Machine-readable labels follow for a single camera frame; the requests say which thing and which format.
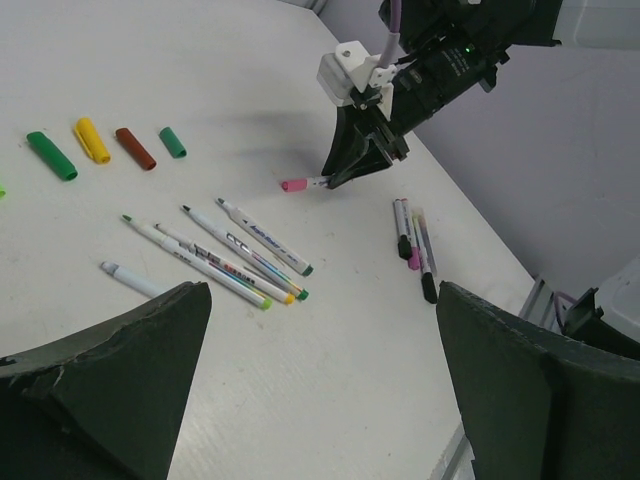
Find teal green pen cap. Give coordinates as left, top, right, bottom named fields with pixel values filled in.
left=158, top=127, right=187, bottom=159

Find dark green cap marker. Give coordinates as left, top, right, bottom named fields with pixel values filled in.
left=121, top=214, right=272, bottom=311

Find yellow cap marker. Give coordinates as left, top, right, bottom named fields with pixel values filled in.
left=154, top=223, right=295, bottom=305

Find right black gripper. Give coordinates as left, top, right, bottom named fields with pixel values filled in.
left=322, top=30, right=509, bottom=190

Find light green cap marker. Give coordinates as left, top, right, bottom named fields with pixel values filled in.
left=100, top=261, right=167, bottom=298

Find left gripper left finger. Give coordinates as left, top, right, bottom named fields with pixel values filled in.
left=1, top=282, right=211, bottom=479

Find magenta cap marker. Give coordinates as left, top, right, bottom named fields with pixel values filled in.
left=401, top=198, right=420, bottom=271

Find dark green pen cap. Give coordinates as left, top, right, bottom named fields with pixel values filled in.
left=26, top=131, right=78, bottom=181

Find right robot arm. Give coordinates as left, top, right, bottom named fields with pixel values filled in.
left=317, top=0, right=639, bottom=189

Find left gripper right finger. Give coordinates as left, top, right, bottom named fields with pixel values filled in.
left=436, top=282, right=639, bottom=479

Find grey barrel marker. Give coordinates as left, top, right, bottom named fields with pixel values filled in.
left=414, top=208, right=438, bottom=276

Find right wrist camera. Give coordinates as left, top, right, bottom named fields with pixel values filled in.
left=317, top=41, right=398, bottom=118

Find brown cap marker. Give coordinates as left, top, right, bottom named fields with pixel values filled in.
left=182, top=205, right=309, bottom=301

